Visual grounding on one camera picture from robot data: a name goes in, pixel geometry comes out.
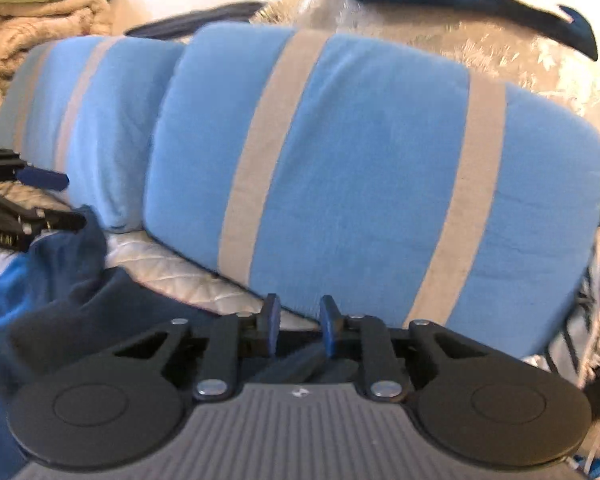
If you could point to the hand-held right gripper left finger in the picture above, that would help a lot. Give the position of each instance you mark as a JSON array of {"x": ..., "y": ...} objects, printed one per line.
[{"x": 272, "y": 327}]

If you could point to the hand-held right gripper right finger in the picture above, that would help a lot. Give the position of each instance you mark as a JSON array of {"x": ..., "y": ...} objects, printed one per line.
[{"x": 328, "y": 327}]

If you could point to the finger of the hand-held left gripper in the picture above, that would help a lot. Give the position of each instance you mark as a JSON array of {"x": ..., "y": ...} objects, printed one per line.
[
  {"x": 55, "y": 220},
  {"x": 45, "y": 179}
]

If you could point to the blue fleece jacket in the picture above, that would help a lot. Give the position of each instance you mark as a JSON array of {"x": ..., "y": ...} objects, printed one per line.
[{"x": 55, "y": 290}]

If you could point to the blue striped pillow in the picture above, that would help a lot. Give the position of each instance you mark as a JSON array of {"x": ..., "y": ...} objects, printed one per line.
[
  {"x": 105, "y": 125},
  {"x": 370, "y": 175}
]

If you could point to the beige comforter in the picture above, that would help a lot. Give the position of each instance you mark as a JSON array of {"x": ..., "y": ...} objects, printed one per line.
[{"x": 25, "y": 55}]

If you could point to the dark cloth strip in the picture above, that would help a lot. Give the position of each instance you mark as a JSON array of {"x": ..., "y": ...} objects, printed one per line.
[{"x": 195, "y": 17}]

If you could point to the cream lace cover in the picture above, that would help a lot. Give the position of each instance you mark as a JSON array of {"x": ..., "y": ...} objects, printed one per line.
[{"x": 530, "y": 60}]

